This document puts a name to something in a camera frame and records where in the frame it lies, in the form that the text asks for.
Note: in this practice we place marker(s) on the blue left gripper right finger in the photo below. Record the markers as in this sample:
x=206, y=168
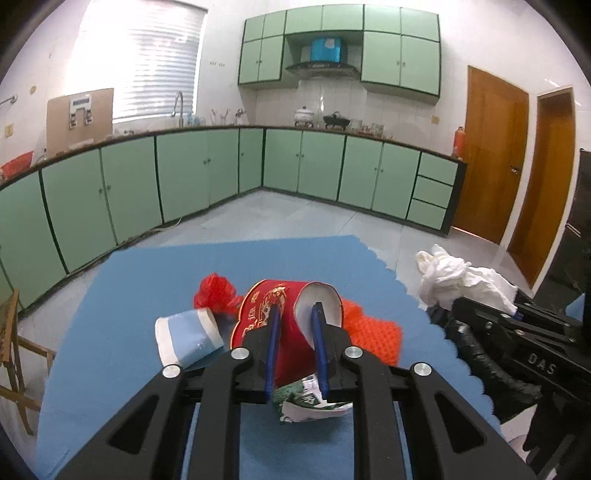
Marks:
x=319, y=334

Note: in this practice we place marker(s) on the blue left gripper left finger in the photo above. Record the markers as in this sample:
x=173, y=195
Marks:
x=272, y=350

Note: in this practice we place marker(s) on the red paper cup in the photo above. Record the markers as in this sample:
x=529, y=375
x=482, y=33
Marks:
x=296, y=355

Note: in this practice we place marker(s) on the orange foam net sleeve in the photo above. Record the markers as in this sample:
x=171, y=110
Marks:
x=380, y=337

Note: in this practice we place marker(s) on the red plastic bag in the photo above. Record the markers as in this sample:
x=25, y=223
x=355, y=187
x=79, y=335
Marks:
x=218, y=294

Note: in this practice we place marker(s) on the blue white paper cup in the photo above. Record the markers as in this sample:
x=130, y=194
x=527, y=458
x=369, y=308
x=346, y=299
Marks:
x=185, y=338

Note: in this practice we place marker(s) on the white tissue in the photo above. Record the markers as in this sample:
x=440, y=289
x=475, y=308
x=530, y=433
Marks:
x=446, y=278

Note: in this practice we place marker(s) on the chrome kitchen faucet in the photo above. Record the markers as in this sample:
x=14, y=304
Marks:
x=178, y=108

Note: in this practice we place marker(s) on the green lower kitchen cabinets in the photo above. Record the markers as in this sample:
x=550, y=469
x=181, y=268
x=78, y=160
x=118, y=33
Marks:
x=64, y=214

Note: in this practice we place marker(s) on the green kitchen cabinets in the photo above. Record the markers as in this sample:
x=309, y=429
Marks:
x=64, y=214
x=396, y=50

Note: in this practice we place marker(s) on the green upper kitchen cabinets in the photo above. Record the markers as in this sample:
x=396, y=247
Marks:
x=396, y=50

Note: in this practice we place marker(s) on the green white crumpled carton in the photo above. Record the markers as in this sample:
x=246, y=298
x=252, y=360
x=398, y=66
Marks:
x=302, y=401

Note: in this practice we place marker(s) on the black glass cabinet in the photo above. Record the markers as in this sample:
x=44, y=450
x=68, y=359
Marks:
x=566, y=279

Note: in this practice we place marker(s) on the brown wooden door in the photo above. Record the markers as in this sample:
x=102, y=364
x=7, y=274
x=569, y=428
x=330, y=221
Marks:
x=496, y=129
x=548, y=185

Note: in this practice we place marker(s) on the blue felt table mat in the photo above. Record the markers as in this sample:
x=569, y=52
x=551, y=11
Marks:
x=109, y=352

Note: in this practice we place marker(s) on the black wok pan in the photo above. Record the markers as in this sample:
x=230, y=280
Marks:
x=336, y=121

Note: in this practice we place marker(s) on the white cooking pot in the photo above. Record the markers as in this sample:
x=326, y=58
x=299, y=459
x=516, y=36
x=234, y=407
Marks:
x=304, y=117

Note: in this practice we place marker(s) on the red thermos bottle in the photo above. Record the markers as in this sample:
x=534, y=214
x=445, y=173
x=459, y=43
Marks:
x=459, y=143

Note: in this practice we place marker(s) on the black range hood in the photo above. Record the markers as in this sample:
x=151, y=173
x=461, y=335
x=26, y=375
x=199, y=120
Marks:
x=318, y=69

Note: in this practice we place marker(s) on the blue box on hood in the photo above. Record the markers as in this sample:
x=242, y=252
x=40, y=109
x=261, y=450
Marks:
x=326, y=49

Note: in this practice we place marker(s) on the wooden woven chair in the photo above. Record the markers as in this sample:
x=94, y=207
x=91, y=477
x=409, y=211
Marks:
x=11, y=342

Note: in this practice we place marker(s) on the white window blinds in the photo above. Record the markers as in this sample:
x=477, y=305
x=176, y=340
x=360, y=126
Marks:
x=159, y=57

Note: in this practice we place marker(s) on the red plastic basin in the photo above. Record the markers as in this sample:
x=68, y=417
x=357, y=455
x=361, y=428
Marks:
x=17, y=165

